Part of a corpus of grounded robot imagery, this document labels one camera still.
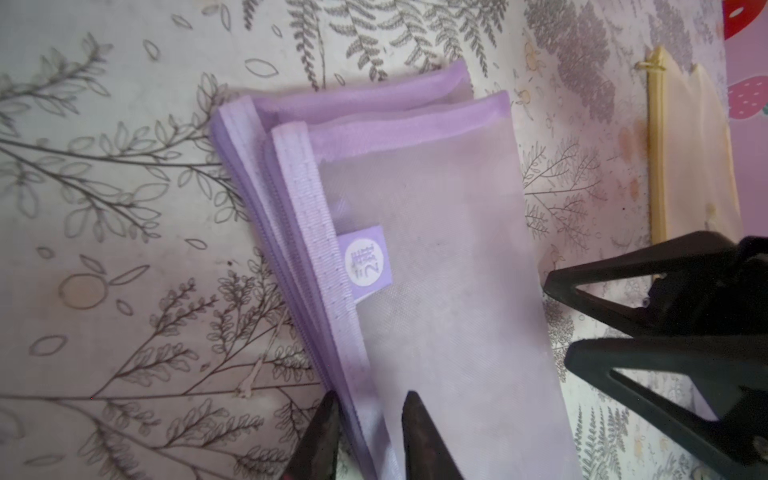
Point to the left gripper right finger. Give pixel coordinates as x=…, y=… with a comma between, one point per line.
x=426, y=455

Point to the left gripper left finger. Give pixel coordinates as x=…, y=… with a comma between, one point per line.
x=315, y=457

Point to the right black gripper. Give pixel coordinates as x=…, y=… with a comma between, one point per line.
x=704, y=382

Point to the purple mesh pouch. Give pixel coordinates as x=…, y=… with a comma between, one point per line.
x=393, y=217

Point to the beige mesh pouch right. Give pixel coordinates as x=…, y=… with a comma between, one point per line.
x=691, y=174

